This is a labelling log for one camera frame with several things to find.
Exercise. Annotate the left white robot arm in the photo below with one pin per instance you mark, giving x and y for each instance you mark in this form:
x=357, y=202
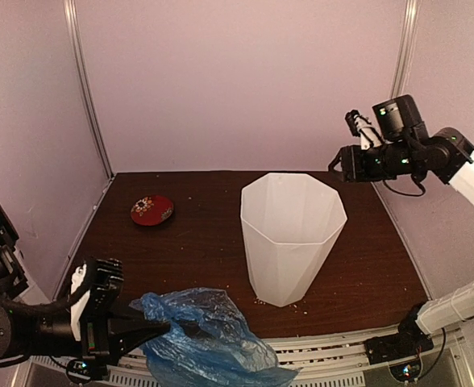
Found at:
x=35, y=330

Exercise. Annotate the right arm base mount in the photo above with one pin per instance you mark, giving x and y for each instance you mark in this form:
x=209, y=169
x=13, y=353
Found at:
x=400, y=353

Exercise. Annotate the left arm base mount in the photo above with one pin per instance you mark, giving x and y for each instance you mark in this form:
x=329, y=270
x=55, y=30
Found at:
x=78, y=371

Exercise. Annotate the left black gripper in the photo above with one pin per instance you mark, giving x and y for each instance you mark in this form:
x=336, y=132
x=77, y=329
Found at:
x=101, y=334

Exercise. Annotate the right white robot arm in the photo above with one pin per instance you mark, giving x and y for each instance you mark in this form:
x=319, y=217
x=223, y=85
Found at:
x=398, y=145

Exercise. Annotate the left aluminium corner post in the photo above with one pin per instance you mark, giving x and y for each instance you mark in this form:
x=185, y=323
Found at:
x=70, y=13

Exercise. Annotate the white faceted trash bin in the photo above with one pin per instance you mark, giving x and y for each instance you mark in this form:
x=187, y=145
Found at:
x=290, y=223

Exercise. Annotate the aluminium front rail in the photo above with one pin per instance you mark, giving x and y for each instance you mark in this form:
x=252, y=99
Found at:
x=324, y=360

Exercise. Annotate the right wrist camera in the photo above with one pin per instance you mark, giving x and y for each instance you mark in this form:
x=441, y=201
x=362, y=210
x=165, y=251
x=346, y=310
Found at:
x=360, y=126

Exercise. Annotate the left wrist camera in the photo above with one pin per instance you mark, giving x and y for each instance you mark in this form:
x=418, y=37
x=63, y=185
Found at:
x=81, y=282

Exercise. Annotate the right aluminium corner post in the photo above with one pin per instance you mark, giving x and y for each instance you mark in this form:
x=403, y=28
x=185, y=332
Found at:
x=406, y=48

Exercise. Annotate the aluminium corner post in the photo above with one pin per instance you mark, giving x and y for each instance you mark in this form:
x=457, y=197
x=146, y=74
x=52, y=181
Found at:
x=406, y=48
x=70, y=13

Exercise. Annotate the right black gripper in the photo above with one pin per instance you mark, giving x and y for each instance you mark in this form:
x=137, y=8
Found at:
x=354, y=166

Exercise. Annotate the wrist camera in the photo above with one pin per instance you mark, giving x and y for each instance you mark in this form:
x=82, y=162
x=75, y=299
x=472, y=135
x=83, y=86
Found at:
x=360, y=126
x=81, y=282

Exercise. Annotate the blue plastic trash bag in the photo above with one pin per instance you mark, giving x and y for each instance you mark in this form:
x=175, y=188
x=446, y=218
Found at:
x=209, y=342

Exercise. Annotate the red patterned plate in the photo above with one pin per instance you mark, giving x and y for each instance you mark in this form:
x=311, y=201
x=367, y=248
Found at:
x=152, y=210

